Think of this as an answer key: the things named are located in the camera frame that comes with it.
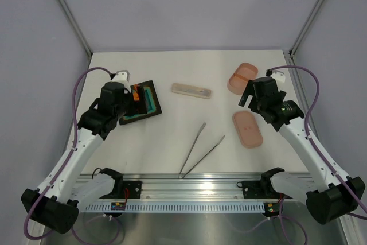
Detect pink lunch box base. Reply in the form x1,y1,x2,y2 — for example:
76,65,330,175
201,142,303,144
227,63,258,95

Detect orange chicken drumstick toy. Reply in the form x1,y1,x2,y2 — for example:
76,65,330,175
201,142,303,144
132,84,140,102

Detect metal tongs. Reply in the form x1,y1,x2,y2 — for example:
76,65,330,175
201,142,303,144
178,122,226,180

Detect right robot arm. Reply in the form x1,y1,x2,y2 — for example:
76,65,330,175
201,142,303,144
239,76,365,224

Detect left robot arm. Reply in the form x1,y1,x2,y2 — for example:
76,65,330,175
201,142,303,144
21,81,138,234

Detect pink lunch box lid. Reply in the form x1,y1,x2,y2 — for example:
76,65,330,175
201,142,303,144
232,111,263,149

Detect black teal food tray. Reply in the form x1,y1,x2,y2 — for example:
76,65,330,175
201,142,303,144
119,80,162,126

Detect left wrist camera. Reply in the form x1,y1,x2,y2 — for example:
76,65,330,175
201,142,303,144
111,70,130,86

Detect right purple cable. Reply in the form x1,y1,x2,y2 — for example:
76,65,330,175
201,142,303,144
229,65,367,245

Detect purple cable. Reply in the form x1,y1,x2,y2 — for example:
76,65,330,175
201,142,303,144
229,65,367,245
23,67,127,245

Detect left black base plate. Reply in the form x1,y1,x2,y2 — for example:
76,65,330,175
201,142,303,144
100,180,142,199

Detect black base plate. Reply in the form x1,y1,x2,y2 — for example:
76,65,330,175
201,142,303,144
100,180,142,199
236,180,284,200

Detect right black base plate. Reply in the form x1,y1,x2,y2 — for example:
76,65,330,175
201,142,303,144
236,180,284,200

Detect aluminium mounting rail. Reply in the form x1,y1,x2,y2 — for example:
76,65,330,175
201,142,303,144
123,173,260,201

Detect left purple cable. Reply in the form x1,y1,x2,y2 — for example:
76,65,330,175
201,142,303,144
23,67,127,245

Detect white slotted cable duct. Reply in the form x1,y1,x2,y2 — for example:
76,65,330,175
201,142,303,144
84,201,265,213

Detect right frame post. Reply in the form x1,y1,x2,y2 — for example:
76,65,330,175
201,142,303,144
288,0,326,59

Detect frame post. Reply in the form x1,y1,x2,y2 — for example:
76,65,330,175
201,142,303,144
288,0,326,59
56,0,93,60

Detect left frame post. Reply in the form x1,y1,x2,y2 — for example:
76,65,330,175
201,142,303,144
56,0,93,60

